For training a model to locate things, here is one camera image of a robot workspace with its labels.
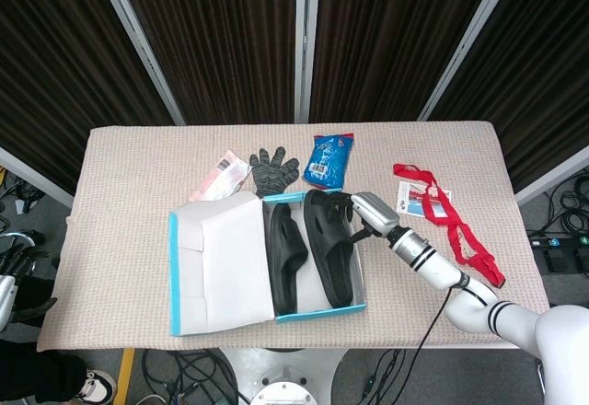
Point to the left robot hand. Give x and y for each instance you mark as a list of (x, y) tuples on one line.
[(7, 294)]

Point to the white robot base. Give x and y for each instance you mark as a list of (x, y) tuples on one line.
[(285, 377)]

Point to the chrome chair frame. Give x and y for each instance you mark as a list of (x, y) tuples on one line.
[(23, 235)]

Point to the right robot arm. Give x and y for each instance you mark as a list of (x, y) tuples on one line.
[(442, 271)]

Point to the black trouser leg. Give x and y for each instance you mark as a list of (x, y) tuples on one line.
[(46, 373)]

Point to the black rubber slipper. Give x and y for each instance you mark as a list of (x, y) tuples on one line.
[(285, 258), (333, 262)]

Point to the grey metal partition post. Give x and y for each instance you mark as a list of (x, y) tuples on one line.
[(552, 177), (37, 177), (138, 41), (306, 41), (469, 41)]

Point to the light blue shoe box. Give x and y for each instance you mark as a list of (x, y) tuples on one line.
[(225, 267)]

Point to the black knit glove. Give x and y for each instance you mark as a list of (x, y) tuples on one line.
[(272, 172)]

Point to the pink snack packet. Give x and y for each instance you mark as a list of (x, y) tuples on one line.
[(220, 179)]

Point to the blue snack packet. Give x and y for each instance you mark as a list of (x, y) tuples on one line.
[(327, 161)]

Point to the white printed card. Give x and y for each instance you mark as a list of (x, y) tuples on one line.
[(412, 200)]

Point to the black and white sneaker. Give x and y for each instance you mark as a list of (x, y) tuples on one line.
[(99, 384)]

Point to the beige woven tablecloth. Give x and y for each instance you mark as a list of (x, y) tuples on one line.
[(138, 184)]

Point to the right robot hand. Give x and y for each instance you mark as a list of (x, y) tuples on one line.
[(377, 214)]

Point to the black power strip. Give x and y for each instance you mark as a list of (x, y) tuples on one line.
[(559, 240)]

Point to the dark ribbed partition panel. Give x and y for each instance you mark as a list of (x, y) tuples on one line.
[(221, 41), (55, 55), (391, 41), (543, 78)]

